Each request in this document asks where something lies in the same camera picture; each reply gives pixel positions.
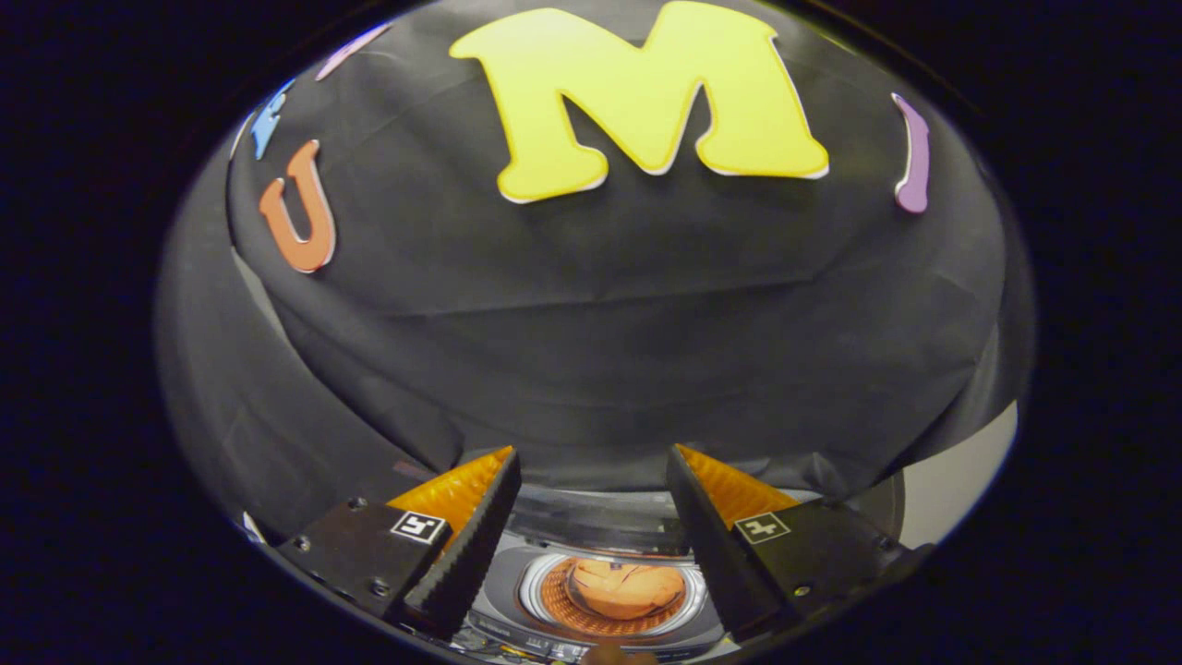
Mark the dark washing machine lid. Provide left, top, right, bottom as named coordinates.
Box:
left=513, top=488, right=692, bottom=557

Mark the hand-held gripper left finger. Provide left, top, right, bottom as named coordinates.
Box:
left=275, top=446, right=523, bottom=643

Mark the black backdrop cloth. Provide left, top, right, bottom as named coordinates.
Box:
left=155, top=0, right=1035, bottom=546

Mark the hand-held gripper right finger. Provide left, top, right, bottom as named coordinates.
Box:
left=666, top=443, right=932, bottom=644

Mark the grey washing machine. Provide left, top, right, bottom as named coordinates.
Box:
left=452, top=485, right=906, bottom=662

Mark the yellow shirt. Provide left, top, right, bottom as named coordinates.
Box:
left=568, top=559, right=689, bottom=622

